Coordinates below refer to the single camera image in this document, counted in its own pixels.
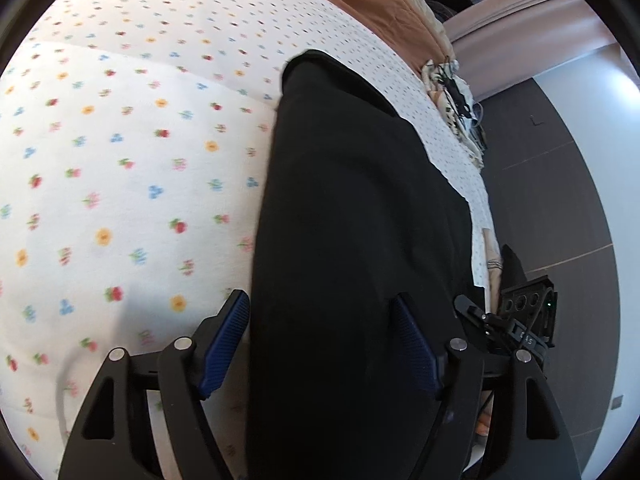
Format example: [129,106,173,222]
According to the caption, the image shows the white cloth pile with cables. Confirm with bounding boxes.
[421,58,487,170]

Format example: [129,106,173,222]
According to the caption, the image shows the white floral blanket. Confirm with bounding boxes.
[1,0,497,479]

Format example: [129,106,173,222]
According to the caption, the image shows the black button shirt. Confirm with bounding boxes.
[246,50,473,479]

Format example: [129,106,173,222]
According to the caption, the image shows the pink right curtain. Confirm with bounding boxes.
[444,0,616,101]

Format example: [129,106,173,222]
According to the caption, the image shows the folded black garment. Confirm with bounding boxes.
[500,244,527,290]

